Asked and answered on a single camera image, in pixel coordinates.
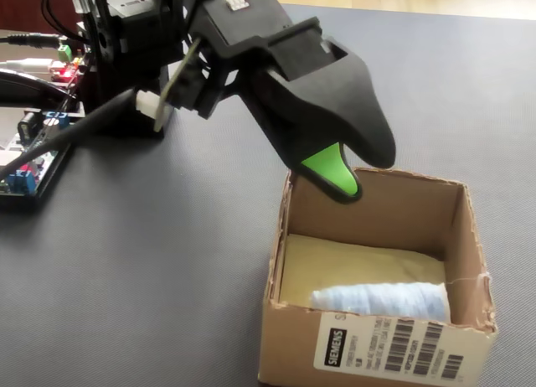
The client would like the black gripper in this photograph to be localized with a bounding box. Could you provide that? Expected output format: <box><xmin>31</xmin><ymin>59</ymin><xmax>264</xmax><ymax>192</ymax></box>
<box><xmin>183</xmin><ymin>0</ymin><xmax>363</xmax><ymax>206</ymax></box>

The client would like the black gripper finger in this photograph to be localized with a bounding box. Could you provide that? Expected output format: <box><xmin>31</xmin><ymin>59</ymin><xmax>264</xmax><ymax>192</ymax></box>
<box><xmin>271</xmin><ymin>37</ymin><xmax>397</xmax><ymax>168</ymax></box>

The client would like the white-blue block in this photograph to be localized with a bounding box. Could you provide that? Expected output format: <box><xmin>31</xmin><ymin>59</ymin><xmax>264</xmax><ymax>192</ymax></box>
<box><xmin>310</xmin><ymin>281</ymin><xmax>452</xmax><ymax>323</ymax></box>

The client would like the open cardboard box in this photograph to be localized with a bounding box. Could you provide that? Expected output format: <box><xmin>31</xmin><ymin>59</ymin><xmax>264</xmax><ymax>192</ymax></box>
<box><xmin>257</xmin><ymin>165</ymin><xmax>500</xmax><ymax>387</ymax></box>

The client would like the large black table mat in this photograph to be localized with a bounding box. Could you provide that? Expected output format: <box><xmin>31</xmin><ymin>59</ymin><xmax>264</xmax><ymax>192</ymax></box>
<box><xmin>0</xmin><ymin>1</ymin><xmax>536</xmax><ymax>387</ymax></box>

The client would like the green-terminal circuit board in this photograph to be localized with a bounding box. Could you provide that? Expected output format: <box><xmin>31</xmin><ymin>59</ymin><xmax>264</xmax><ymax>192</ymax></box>
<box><xmin>49</xmin><ymin>43</ymin><xmax>87</xmax><ymax>85</ymax></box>

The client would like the black curved band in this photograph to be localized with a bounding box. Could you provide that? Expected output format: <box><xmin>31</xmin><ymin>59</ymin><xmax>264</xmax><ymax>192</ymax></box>
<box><xmin>0</xmin><ymin>67</ymin><xmax>73</xmax><ymax>111</ymax></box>

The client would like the blue circuit board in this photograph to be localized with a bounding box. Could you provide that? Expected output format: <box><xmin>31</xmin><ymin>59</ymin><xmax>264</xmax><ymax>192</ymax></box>
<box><xmin>0</xmin><ymin>106</ymin><xmax>85</xmax><ymax>214</ymax></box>

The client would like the black barrel power plug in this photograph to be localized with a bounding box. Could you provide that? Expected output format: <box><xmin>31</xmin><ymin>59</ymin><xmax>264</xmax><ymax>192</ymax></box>
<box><xmin>0</xmin><ymin>33</ymin><xmax>63</xmax><ymax>49</ymax></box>

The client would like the brown wooden furniture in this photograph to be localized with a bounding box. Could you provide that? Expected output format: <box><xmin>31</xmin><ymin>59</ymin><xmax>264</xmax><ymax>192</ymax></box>
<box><xmin>0</xmin><ymin>0</ymin><xmax>51</xmax><ymax>33</ymax></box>

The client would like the small camera circuit board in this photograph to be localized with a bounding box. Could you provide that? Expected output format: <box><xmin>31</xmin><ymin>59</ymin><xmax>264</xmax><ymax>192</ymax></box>
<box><xmin>152</xmin><ymin>37</ymin><xmax>203</xmax><ymax>133</ymax></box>

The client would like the thick black camera cable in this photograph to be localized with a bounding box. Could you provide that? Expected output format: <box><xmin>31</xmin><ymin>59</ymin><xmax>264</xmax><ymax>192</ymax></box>
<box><xmin>0</xmin><ymin>87</ymin><xmax>163</xmax><ymax>185</ymax></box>

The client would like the white plug cable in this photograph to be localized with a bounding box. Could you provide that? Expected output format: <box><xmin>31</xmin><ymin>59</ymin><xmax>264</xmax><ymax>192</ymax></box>
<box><xmin>0</xmin><ymin>57</ymin><xmax>56</xmax><ymax>73</ymax></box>

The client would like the black servo cable loop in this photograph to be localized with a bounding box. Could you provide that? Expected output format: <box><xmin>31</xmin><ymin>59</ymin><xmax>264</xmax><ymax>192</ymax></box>
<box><xmin>39</xmin><ymin>0</ymin><xmax>85</xmax><ymax>43</ymax></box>

